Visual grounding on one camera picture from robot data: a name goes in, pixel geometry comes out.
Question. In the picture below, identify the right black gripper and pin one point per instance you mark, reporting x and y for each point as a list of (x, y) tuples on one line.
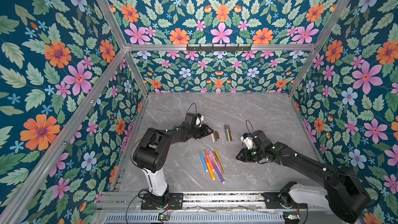
[(245, 156)]

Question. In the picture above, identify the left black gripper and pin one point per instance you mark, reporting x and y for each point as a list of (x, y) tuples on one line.
[(204, 132)]

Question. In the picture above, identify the ochre brown marker pen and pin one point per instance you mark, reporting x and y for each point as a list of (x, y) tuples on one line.
[(219, 161)]

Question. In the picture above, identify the dark green brown marker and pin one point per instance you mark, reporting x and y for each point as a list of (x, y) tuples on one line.
[(226, 132)]

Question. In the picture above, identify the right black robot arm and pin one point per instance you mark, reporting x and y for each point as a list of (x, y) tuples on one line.
[(338, 190)]

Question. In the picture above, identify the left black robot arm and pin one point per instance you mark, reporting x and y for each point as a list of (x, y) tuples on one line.
[(153, 149)]

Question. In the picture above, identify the blue marker pen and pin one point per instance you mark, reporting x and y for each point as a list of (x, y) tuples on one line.
[(203, 162)]

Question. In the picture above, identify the red marker pen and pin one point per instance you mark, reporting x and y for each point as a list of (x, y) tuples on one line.
[(209, 161)]

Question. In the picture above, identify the purple marker pen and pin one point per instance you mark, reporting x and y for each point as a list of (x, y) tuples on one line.
[(218, 172)]

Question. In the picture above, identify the orange marker pen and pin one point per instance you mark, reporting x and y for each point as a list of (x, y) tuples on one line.
[(210, 171)]

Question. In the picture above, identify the black hook bar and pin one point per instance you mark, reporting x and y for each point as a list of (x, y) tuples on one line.
[(219, 48)]

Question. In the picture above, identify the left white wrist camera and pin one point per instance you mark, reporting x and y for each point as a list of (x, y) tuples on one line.
[(199, 119)]

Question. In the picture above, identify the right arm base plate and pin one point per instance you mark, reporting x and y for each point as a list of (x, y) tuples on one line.
[(274, 200)]

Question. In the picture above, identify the white vented cable duct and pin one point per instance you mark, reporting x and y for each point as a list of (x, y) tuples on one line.
[(195, 218)]

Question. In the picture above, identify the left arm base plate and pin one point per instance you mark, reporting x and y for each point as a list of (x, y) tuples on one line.
[(168, 201)]

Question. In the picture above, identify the aluminium front rail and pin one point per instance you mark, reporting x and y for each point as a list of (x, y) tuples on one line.
[(216, 199)]

